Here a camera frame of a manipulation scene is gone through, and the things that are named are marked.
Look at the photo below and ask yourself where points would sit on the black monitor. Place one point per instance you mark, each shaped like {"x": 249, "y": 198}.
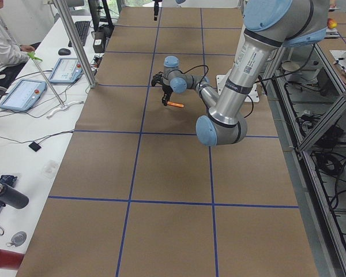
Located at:
{"x": 96, "y": 9}

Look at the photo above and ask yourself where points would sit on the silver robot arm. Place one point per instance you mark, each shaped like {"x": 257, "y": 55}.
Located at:
{"x": 269, "y": 25}

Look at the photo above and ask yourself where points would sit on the clear plastic bag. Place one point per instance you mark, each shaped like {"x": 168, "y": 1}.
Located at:
{"x": 50, "y": 169}

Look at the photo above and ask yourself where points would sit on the black keyboard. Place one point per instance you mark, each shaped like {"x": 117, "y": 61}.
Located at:
{"x": 82, "y": 28}

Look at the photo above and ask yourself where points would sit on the orange marker pen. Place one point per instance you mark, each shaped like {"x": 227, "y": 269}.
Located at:
{"x": 173, "y": 104}

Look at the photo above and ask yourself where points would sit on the aluminium frame post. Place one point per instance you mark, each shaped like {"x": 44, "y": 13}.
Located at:
{"x": 73, "y": 36}

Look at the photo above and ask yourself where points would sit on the seated person white shirt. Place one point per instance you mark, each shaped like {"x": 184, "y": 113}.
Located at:
{"x": 13, "y": 56}

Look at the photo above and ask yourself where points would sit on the black water bottle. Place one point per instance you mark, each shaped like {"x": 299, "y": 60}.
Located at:
{"x": 12, "y": 197}

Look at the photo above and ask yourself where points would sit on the black cardboard box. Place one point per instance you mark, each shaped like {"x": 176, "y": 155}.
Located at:
{"x": 99, "y": 42}

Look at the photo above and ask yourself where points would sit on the far teach pendant tablet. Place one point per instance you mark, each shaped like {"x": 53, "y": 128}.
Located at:
{"x": 65, "y": 71}

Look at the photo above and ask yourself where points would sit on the metal reacher grabber stick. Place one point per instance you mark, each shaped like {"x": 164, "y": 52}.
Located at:
{"x": 63, "y": 106}

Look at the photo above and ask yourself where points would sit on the near teach pendant tablet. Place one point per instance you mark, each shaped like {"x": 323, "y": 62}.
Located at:
{"x": 23, "y": 95}

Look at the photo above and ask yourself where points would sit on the small black square device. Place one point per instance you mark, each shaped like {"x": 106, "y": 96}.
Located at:
{"x": 34, "y": 146}

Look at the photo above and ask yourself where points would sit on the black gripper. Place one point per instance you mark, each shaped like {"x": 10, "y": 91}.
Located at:
{"x": 155, "y": 8}
{"x": 166, "y": 89}

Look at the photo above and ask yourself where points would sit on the teach pendant tablet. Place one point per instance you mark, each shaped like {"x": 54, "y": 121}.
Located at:
{"x": 23, "y": 95}
{"x": 65, "y": 71}

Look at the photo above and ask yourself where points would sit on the red bottle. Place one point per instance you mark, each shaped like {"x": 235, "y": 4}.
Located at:
{"x": 10, "y": 260}

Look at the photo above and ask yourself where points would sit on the black computer mouse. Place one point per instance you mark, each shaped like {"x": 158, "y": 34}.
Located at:
{"x": 64, "y": 51}

